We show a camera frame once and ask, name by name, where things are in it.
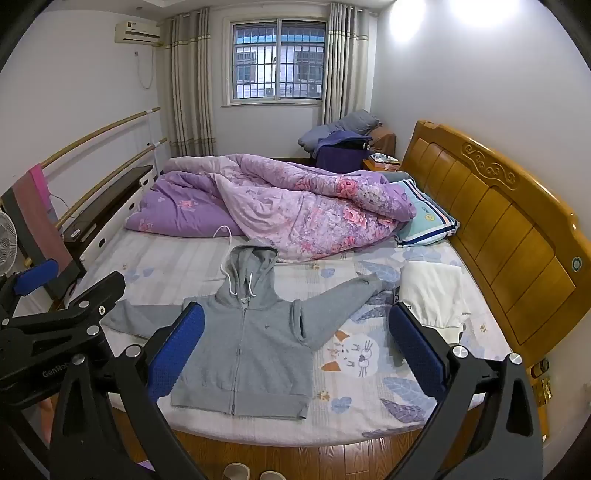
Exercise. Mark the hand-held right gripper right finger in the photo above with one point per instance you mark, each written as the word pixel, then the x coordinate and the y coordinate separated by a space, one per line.
pixel 418 350

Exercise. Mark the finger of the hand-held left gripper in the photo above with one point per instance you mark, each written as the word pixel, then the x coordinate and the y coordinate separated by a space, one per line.
pixel 32 279
pixel 97 286

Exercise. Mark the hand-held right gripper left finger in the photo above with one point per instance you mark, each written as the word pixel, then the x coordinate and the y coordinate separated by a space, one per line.
pixel 178 350

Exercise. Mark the grey zip hoodie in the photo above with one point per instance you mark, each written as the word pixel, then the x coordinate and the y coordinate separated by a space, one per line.
pixel 258 350

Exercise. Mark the white clothes hanger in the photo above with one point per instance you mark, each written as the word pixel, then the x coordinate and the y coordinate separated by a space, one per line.
pixel 229 244

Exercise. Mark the brown hanging cloth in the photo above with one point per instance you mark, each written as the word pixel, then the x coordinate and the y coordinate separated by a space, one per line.
pixel 46 244

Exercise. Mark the white electric fan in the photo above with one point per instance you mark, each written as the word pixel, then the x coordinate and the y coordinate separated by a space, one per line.
pixel 7 244

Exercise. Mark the folded white garment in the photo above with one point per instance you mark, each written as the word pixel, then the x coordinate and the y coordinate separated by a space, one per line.
pixel 434 286

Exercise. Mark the bed with printed sheet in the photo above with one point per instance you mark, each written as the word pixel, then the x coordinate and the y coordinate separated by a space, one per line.
pixel 369 401

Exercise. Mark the pink towel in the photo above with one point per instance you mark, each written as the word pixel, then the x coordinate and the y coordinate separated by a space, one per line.
pixel 41 194

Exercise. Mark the wooden pole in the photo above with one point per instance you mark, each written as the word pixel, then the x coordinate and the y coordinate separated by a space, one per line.
pixel 111 177
pixel 101 133

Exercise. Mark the striped pillow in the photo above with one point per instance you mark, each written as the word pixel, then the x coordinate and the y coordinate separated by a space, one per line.
pixel 429 221

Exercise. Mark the slipper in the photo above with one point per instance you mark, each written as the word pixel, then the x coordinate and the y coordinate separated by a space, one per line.
pixel 272 475
pixel 238 471

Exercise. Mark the wooden headboard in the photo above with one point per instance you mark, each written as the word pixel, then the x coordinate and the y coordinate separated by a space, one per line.
pixel 508 217

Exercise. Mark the purple floral quilt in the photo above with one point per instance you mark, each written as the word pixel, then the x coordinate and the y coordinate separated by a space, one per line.
pixel 295 207

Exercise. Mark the wooden nightstand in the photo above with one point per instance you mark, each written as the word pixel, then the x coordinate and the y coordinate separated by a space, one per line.
pixel 376 165

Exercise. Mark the dark purple cloth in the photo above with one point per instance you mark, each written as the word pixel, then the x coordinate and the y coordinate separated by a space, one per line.
pixel 339 154

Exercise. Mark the grey striped curtain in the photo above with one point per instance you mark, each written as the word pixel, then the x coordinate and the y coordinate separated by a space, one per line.
pixel 189 92
pixel 339 64

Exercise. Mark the brown armchair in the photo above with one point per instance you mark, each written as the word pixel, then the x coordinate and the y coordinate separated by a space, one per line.
pixel 385 138

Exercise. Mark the grey-blue pillow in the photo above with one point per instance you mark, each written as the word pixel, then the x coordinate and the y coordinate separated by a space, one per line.
pixel 351 122

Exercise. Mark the white air conditioner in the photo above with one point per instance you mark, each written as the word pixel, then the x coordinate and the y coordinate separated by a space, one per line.
pixel 136 32

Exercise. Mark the barred window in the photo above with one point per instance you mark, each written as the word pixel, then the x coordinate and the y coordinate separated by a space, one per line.
pixel 277 60

